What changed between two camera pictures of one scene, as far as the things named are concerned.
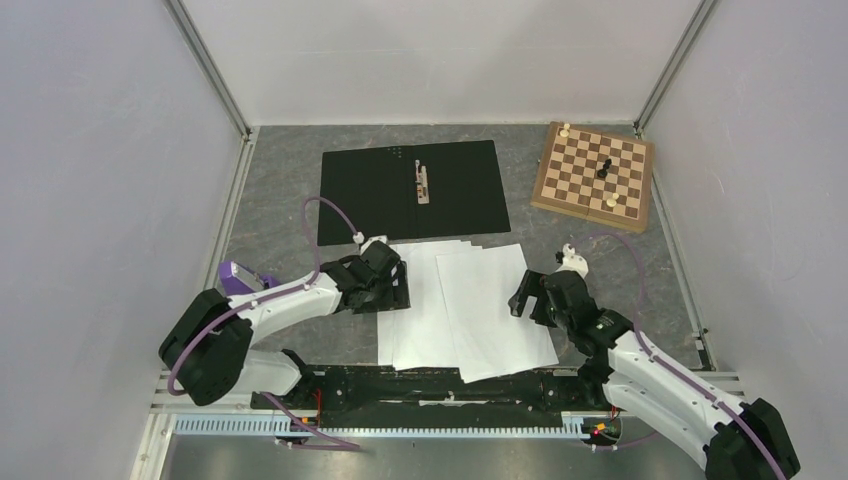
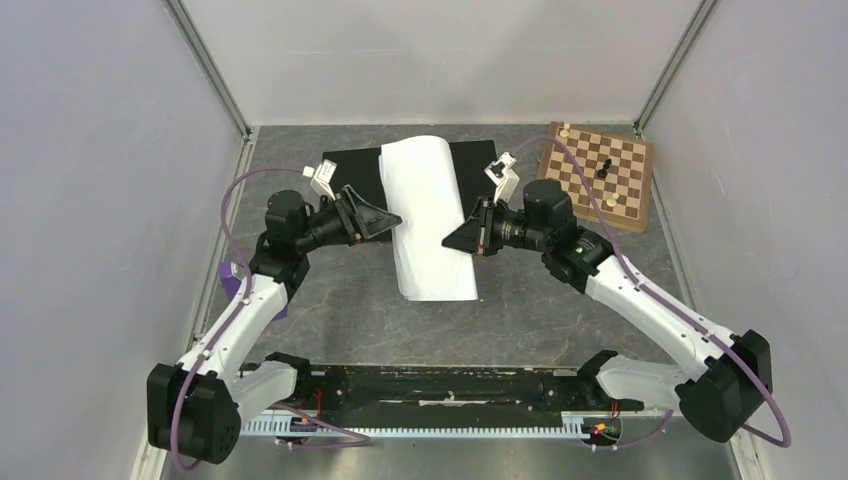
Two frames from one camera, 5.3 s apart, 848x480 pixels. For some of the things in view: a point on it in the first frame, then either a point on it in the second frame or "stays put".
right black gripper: x=531 y=286 to x=476 y=234
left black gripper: x=396 y=296 to x=362 y=220
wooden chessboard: x=595 y=176 stays put
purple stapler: x=236 y=279 stays put
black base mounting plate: x=375 y=392 stays put
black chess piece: x=603 y=172 stays put
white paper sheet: x=423 y=336 to x=421 y=190
